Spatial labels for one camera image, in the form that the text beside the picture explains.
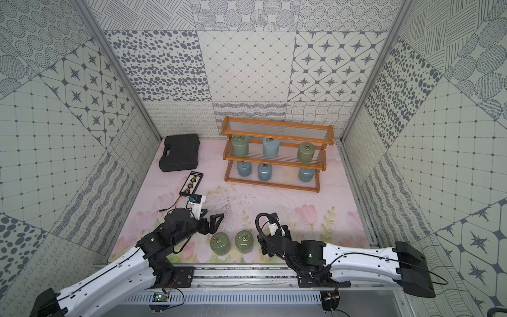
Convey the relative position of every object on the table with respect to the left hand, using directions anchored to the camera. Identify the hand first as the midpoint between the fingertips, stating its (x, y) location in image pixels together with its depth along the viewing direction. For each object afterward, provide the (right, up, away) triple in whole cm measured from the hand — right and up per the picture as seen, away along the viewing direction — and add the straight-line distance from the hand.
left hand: (219, 215), depth 77 cm
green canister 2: (+10, -9, -3) cm, 14 cm away
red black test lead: (-26, -1, +15) cm, 31 cm away
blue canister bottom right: (+39, +14, +20) cm, 46 cm away
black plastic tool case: (-31, +25, +37) cm, 55 cm away
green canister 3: (+8, +29, +11) cm, 31 cm away
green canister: (+1, -10, -3) cm, 11 cm away
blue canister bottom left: (+8, +17, +21) cm, 28 cm away
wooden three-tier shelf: (+28, +24, +15) cm, 40 cm away
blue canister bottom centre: (+19, +16, +19) cm, 31 cm away
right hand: (+20, -8, +1) cm, 21 cm away
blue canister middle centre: (+21, +28, +11) cm, 37 cm away
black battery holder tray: (-19, +10, +22) cm, 30 cm away
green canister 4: (+37, +26, +9) cm, 46 cm away
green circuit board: (-21, -29, -6) cm, 36 cm away
